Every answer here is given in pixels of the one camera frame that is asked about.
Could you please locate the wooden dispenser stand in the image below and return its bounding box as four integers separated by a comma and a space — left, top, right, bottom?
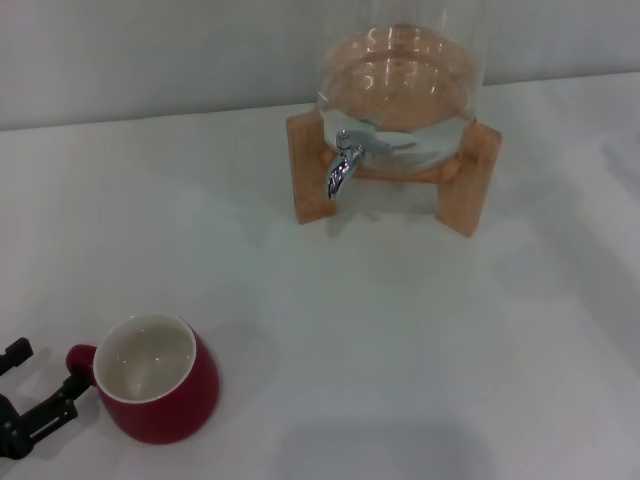
286, 110, 502, 241

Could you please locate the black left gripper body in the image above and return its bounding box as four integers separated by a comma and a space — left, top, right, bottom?
0, 393, 27, 464

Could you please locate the glass water dispenser jar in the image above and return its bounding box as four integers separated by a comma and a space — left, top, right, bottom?
314, 0, 485, 170

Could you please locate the chrome metal faucet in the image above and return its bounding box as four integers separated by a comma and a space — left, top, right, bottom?
326, 128, 365, 200

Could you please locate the red ceramic cup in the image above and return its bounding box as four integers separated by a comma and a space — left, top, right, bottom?
65, 312, 220, 445

